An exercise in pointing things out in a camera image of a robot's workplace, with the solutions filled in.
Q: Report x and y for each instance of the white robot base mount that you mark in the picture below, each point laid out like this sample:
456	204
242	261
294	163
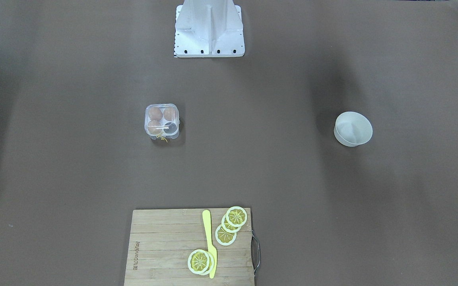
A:
209	29

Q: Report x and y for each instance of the brown egg slot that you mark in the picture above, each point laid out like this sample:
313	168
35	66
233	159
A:
154	127
155	113

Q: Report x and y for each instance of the brown egg far slot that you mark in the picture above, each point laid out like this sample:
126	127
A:
155	113

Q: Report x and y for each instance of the lemon slice middle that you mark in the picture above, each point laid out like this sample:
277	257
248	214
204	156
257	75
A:
227	226

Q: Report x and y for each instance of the lemon slice top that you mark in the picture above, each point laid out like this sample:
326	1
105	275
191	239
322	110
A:
197	261

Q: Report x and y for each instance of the lemon slice outer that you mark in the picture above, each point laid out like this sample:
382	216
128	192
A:
236	216

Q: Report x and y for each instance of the brown egg near slot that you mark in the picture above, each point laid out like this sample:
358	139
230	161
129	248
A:
154	127

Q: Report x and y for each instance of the white bowl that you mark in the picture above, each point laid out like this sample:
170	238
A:
352	129

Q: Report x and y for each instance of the yellow plastic knife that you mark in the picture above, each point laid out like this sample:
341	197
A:
207	221

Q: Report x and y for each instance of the brown egg from bowl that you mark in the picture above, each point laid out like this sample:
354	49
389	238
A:
170	113

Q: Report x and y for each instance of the wooden cutting board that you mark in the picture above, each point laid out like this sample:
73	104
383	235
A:
161	241

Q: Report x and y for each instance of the lemon slice under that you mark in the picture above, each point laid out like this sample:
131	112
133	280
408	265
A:
211	265

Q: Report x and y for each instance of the clear plastic egg box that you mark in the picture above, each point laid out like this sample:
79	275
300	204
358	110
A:
171	130

